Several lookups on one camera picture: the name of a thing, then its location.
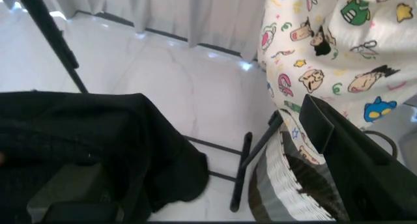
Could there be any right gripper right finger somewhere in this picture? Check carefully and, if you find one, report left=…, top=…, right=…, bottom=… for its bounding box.
left=298, top=93, right=417, bottom=222

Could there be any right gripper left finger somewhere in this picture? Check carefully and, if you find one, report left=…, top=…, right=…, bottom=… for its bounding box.
left=26, top=161, right=125, bottom=222

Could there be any black garment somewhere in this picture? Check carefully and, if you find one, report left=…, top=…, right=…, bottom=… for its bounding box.
left=0, top=91, right=210, bottom=222

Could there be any cream printed garment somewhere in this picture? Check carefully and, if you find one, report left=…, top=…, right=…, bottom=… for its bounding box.
left=257, top=0, right=417, bottom=166

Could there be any white laundry basket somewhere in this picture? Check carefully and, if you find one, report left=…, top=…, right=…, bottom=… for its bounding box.
left=247, top=128, right=399, bottom=222

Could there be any black clothes rack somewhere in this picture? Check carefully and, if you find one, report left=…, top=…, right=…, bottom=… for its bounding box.
left=12, top=0, right=285, bottom=214

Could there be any white curtain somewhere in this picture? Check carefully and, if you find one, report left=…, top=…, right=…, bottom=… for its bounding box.
left=0, top=0, right=268, bottom=63

